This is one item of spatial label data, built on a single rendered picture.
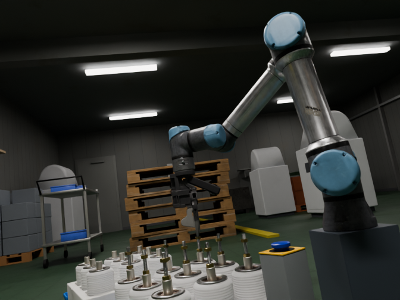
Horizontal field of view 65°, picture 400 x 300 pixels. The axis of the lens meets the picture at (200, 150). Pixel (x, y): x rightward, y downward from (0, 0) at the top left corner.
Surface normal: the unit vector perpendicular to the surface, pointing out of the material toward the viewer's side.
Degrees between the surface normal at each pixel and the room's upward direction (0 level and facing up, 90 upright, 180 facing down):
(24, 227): 90
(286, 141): 90
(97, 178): 90
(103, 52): 90
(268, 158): 80
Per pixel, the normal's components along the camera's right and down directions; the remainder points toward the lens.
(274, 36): -0.47, -0.21
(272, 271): -0.84, 0.03
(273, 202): 0.11, -0.18
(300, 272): 0.53, -0.22
